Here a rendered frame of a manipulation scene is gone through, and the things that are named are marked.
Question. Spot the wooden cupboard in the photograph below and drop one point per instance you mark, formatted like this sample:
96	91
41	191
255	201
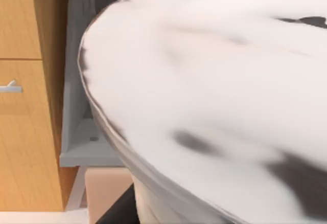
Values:
52	86

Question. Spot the wooden drawer front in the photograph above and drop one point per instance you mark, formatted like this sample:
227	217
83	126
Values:
16	17
25	144

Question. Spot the grey cabinet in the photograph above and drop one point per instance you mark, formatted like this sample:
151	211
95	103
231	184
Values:
74	86

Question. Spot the shallow salmon-coloured box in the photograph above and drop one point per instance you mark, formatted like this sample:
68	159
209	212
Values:
107	183

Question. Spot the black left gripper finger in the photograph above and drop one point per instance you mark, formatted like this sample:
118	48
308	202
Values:
122	210

